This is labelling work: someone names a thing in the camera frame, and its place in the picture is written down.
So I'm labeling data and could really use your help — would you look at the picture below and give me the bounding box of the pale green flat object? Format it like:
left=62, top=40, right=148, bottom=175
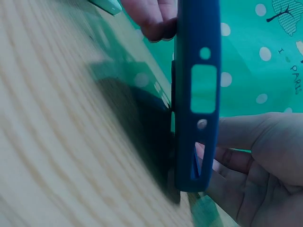
left=88, top=0, right=123, bottom=17

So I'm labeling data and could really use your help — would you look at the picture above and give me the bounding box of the person's right hand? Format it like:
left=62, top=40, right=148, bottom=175
left=194, top=112, right=303, bottom=227

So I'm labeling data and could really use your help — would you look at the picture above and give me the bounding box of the person's left hand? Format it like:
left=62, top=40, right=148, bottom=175
left=120, top=0, right=178, bottom=43

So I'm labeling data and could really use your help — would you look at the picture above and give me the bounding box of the blue silicone phone case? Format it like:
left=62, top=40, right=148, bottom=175
left=170, top=0, right=222, bottom=192

